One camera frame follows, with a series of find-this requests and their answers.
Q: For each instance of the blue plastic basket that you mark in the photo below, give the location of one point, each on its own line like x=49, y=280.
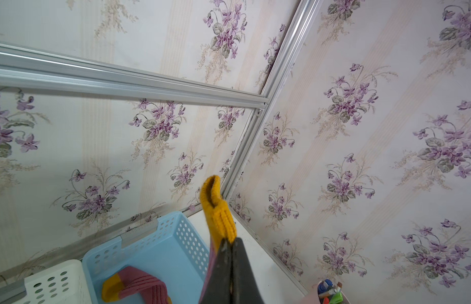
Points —
x=168, y=248

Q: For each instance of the white plastic basket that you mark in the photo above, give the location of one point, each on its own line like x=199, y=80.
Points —
x=62, y=283

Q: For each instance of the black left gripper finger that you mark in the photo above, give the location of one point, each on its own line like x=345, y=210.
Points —
x=230, y=278

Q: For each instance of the pink pen cup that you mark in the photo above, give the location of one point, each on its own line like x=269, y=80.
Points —
x=326, y=292

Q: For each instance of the purple sock yellow cuff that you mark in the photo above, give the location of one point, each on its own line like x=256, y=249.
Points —
x=219, y=221

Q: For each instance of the purple striped sock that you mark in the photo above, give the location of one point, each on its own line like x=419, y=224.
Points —
x=131, y=281

